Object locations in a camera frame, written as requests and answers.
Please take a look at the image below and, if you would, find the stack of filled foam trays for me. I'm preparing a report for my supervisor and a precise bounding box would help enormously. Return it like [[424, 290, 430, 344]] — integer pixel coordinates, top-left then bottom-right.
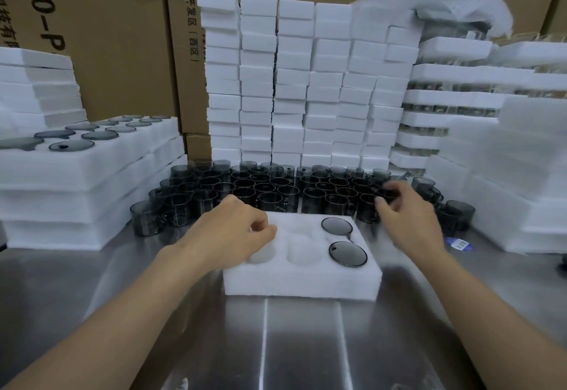
[[0, 115, 188, 251]]

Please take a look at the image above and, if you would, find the wall of white foam blocks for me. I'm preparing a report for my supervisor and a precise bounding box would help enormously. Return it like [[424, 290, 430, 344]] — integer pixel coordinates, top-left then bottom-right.
[[196, 0, 422, 172]]

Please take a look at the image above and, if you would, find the batch of packed grey cups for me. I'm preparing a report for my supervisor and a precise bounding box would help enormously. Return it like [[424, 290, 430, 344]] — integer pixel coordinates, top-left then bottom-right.
[[0, 115, 172, 152]]

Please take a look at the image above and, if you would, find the stack of plain foam slabs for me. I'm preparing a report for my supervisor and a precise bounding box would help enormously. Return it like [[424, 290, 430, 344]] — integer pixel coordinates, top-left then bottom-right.
[[0, 47, 88, 139]]

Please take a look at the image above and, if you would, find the person's right hand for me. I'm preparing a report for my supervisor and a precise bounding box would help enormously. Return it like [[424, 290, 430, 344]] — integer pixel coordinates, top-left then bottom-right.
[[375, 180, 446, 263]]

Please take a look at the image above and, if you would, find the grey glass mug with handle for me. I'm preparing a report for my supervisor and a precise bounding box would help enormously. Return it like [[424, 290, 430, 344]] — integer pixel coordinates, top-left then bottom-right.
[[321, 216, 354, 243], [328, 241, 369, 269]]

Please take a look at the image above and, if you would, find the stack of trays with clear glasses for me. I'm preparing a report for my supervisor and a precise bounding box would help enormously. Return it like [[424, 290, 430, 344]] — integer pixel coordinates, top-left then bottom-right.
[[389, 32, 567, 170]]

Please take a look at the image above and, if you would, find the blue and white label sticker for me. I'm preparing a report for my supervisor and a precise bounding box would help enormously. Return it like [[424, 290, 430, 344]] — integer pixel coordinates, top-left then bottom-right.
[[444, 237, 474, 253]]

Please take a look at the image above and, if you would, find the white foam tray with holes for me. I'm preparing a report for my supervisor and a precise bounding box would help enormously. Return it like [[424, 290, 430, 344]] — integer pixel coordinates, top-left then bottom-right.
[[222, 212, 383, 302]]

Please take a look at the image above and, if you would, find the person's right forearm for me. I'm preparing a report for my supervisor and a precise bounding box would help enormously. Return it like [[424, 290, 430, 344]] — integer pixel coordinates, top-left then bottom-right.
[[399, 240, 567, 390]]

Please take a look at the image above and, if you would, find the person's left forearm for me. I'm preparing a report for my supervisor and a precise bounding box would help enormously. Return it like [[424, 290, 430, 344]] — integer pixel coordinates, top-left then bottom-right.
[[0, 236, 215, 390]]

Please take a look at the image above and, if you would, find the crowd of loose grey cups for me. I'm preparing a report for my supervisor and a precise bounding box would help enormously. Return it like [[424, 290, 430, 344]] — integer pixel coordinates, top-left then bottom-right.
[[129, 159, 476, 238]]

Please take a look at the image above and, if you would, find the pile of thick foam sheets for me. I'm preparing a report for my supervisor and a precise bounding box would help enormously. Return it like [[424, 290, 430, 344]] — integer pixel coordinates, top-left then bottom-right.
[[426, 96, 567, 254]]

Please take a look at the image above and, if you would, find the person's left hand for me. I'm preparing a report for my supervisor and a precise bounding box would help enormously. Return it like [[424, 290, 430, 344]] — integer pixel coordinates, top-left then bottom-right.
[[185, 194, 278, 273]]

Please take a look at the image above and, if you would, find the small brown cardboard box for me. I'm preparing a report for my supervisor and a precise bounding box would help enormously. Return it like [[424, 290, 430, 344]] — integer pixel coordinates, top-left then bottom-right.
[[183, 133, 213, 163]]

